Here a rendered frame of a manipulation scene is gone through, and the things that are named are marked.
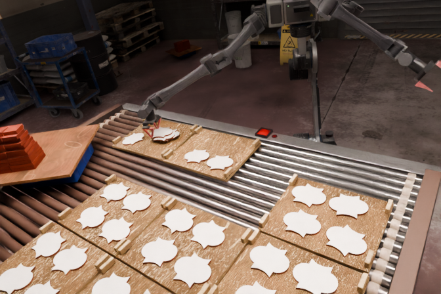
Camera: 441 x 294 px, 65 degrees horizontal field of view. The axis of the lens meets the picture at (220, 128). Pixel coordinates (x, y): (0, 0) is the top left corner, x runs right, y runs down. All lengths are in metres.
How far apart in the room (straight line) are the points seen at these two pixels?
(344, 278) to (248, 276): 0.31
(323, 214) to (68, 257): 1.01
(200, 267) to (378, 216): 0.69
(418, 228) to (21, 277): 1.45
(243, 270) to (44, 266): 0.78
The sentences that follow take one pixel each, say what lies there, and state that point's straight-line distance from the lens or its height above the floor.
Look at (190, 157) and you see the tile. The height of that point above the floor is 0.95.
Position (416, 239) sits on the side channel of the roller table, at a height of 0.95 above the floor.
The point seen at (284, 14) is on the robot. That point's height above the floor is 1.44.
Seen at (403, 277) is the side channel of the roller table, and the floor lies 0.95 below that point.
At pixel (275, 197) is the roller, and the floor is 0.92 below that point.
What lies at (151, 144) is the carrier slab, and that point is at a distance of 2.07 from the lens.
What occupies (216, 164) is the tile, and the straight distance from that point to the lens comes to 1.74.
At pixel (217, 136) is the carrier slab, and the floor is 0.94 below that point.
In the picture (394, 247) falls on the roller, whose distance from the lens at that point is 1.40.
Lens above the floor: 1.95
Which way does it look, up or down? 30 degrees down
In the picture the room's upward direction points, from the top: 10 degrees counter-clockwise
